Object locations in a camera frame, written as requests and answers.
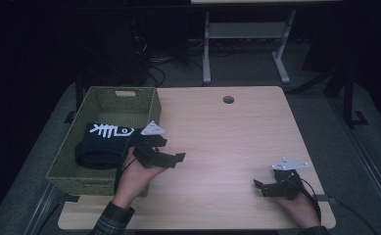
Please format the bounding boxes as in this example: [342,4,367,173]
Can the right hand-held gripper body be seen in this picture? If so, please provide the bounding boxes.
[268,157,310,201]

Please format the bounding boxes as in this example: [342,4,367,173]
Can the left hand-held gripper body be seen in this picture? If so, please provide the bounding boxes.
[127,119,179,169]

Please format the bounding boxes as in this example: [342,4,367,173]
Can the black garment with fishbone print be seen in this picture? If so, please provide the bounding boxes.
[74,122,147,170]

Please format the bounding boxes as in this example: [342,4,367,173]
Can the green woven basket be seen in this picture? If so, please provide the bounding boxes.
[45,85,163,197]

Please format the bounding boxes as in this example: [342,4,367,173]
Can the person's right hand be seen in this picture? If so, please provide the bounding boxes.
[273,191,321,229]

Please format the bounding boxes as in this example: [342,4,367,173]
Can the person's left hand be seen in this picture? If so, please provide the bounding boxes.
[112,146,167,211]

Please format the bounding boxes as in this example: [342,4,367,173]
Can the black metal stand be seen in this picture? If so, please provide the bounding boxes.
[341,67,369,129]

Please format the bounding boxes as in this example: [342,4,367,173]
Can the right hand-held gripper black cable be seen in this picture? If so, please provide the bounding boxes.
[296,176,323,223]

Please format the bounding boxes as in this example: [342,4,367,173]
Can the hand-held gripper black cable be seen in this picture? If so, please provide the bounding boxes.
[114,146,137,194]
[296,176,323,223]

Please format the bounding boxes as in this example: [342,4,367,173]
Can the left hand-held gripper black cable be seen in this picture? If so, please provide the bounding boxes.
[114,146,137,194]

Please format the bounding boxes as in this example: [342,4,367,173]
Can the thin black cable with tape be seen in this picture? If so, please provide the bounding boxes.
[311,194,380,235]

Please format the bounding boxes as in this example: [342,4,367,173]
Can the bundle of black floor cables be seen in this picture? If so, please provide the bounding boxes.
[130,33,206,88]

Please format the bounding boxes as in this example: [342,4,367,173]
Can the aluminium floor rail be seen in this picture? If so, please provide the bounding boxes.
[23,182,67,235]
[328,97,381,227]

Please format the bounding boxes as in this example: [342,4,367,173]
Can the white metal desk frame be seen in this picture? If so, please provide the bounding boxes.
[190,0,343,85]

